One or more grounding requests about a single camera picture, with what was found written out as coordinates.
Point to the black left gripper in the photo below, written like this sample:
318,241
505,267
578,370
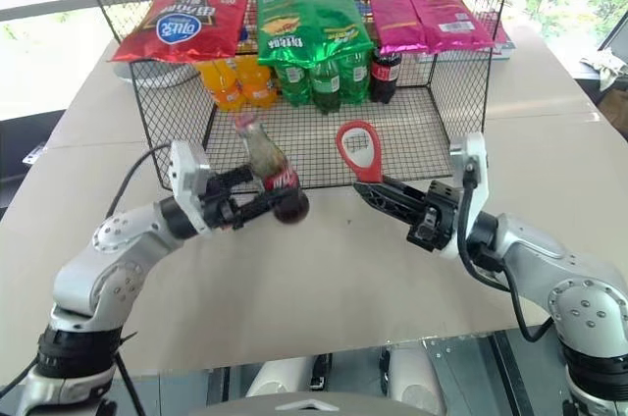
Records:
218,200

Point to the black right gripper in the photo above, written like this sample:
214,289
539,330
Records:
441,210

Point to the glass cola bottle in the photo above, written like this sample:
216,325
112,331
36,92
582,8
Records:
267,156

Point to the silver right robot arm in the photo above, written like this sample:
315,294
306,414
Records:
584,308

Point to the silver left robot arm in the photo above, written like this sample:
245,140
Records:
113,259

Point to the orange soda plastic bottle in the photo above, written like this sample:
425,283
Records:
223,87
257,85

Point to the plastic cola bottle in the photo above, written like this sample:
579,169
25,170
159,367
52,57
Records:
384,77

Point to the green soda plastic bottle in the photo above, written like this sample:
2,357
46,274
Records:
326,89
355,80
293,85

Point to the green chip bag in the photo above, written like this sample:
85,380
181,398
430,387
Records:
304,28

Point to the pink chip bag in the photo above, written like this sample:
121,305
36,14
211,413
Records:
432,18

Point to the red chip bag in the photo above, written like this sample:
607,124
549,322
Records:
181,23

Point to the white robot leg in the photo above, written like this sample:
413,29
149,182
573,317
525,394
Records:
275,377
417,386

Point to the blue packet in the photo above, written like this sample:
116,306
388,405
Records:
365,6

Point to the grey robot torso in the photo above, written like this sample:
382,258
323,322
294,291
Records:
314,406

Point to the dark side cabinet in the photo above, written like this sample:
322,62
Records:
19,141

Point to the crumpled light cloth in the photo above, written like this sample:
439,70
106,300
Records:
606,65

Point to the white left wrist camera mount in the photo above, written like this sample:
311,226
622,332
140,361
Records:
189,166

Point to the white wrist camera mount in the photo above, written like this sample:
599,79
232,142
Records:
478,148
189,166

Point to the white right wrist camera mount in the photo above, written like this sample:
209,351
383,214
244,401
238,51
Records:
478,148

